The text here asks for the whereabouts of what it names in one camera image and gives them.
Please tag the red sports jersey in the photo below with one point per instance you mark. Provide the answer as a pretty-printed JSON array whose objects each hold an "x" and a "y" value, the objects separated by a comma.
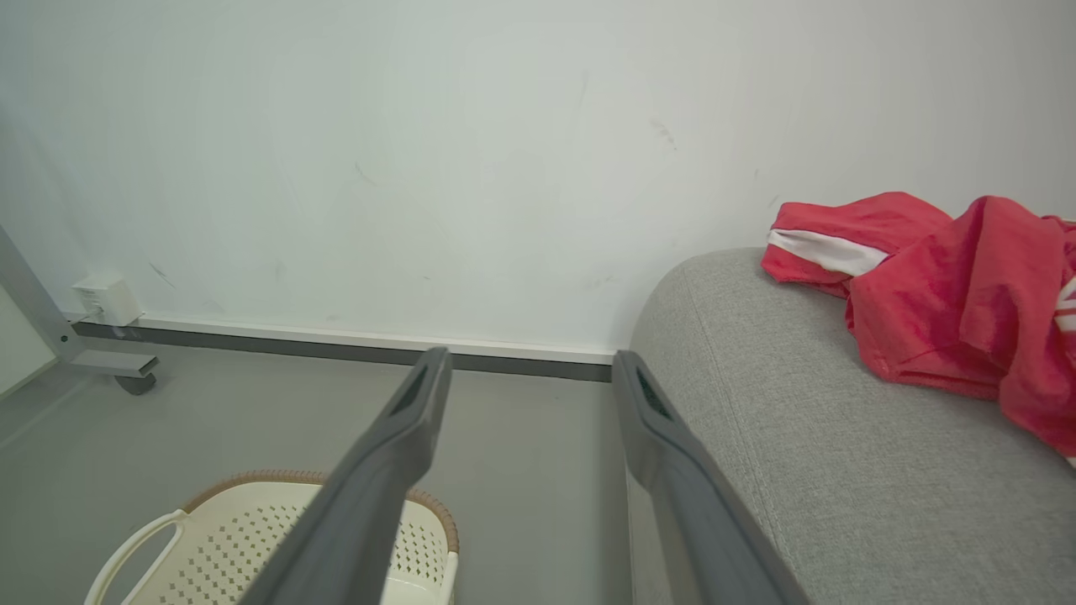
[{"x": 941, "y": 311}]

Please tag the grey fabric sofa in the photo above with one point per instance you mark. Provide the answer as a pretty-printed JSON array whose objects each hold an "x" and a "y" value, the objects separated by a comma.
[{"x": 841, "y": 479}]

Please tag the grey metal stand frame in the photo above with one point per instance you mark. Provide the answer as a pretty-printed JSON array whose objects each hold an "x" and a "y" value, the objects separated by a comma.
[{"x": 34, "y": 301}]

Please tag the dark grey wall baseboard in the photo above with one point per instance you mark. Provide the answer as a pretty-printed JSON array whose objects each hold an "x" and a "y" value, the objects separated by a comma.
[{"x": 252, "y": 344}]

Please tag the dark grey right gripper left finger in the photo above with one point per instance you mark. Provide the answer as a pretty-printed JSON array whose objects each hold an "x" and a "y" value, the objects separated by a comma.
[{"x": 361, "y": 504}]

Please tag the white wall socket box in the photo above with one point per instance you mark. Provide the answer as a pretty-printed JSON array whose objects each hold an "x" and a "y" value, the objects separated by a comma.
[{"x": 109, "y": 298}]

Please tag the white partition panel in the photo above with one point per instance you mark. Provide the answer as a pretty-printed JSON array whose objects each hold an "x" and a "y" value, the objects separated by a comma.
[{"x": 17, "y": 344}]

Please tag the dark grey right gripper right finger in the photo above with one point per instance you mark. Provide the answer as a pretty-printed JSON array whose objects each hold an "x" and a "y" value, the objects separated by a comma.
[{"x": 689, "y": 512}]

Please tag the grey caster wheel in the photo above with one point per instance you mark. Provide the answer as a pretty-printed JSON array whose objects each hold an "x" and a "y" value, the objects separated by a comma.
[{"x": 136, "y": 385}]

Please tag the cream laundry basket brown rim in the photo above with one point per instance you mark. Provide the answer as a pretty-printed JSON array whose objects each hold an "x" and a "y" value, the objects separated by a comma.
[{"x": 210, "y": 555}]

